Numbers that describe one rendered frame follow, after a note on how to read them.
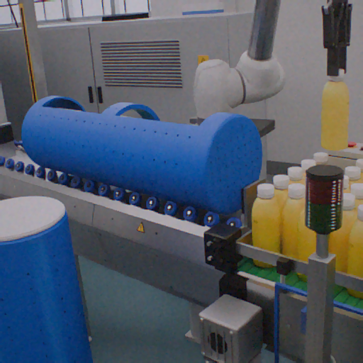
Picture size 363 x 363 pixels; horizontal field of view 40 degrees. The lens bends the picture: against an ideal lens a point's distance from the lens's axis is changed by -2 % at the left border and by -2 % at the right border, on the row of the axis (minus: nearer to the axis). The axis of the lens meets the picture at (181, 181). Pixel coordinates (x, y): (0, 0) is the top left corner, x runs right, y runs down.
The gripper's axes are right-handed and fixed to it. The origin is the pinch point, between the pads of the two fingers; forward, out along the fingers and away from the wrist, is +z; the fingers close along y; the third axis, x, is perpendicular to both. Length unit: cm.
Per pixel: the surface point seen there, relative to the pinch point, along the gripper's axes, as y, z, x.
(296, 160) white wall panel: -247, 121, -149
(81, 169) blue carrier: 26, 34, -77
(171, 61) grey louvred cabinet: -116, 20, -164
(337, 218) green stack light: 49, 18, 23
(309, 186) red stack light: 51, 13, 19
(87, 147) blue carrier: 27, 25, -71
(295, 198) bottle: 23.3, 29.0, 1.1
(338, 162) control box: -11.5, 30.7, -4.0
